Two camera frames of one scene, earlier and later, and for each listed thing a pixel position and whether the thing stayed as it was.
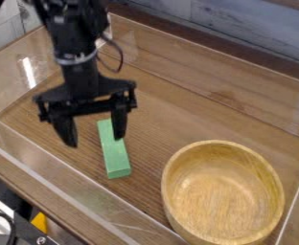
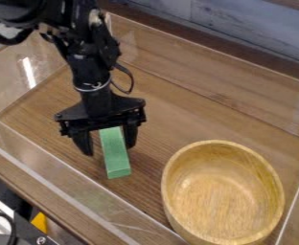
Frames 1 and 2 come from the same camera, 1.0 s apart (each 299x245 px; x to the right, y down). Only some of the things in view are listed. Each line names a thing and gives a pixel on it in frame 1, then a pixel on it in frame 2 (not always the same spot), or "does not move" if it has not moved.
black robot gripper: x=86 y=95 → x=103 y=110
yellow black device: x=31 y=228 does not move
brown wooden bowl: x=222 y=192 does not move
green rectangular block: x=114 y=150 does not move
